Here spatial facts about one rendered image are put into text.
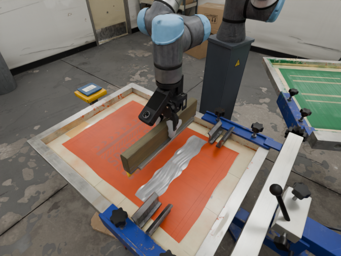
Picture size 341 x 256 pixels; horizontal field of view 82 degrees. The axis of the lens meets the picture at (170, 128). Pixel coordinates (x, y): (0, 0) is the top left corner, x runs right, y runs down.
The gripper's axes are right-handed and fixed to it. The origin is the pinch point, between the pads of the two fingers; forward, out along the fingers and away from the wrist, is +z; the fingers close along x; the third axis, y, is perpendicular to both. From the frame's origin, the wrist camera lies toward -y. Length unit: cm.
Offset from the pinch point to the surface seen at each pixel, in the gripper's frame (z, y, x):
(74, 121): 10.7, -10.4, 44.1
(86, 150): 13.6, -16.4, 28.1
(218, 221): 10.0, -10.3, -27.9
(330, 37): 62, 380, -30
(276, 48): 96, 379, 41
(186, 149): 12.8, 8.6, -4.2
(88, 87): 12, 12, 66
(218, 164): 13.6, 10.0, -17.7
